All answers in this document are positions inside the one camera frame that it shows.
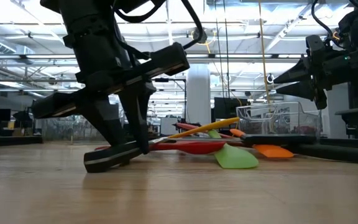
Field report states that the black flat-screen monitor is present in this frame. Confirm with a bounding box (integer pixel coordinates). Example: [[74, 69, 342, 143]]
[[213, 97, 250, 121]]

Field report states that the white building pillar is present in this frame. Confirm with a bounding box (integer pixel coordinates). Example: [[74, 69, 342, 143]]
[[186, 63, 212, 127]]

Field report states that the grey computer cart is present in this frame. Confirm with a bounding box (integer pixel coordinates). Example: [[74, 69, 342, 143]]
[[335, 105, 358, 139]]

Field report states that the yellow silicone spatula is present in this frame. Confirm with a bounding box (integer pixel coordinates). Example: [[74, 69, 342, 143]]
[[168, 117, 241, 139]]

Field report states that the green silicone spatula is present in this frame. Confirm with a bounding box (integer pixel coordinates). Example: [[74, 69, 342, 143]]
[[208, 129, 259, 170]]

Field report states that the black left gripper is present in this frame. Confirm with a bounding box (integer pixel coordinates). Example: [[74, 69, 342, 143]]
[[31, 42, 191, 156]]

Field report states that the pink silicone spoon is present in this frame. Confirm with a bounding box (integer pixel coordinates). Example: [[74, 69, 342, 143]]
[[175, 123, 233, 139]]

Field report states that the thin black cable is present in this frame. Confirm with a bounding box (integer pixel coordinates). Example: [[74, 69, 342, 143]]
[[214, 0, 224, 91]]

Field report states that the black retractable cable reel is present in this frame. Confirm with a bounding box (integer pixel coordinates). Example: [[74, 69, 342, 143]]
[[192, 27, 208, 45]]

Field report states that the orange silicone spatula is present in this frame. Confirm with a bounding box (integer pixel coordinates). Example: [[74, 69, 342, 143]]
[[229, 128, 295, 159]]

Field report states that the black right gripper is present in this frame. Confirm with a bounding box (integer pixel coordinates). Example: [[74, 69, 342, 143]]
[[273, 34, 343, 110]]

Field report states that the red silicone spoon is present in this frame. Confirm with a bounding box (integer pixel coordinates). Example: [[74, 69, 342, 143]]
[[94, 141, 226, 156]]

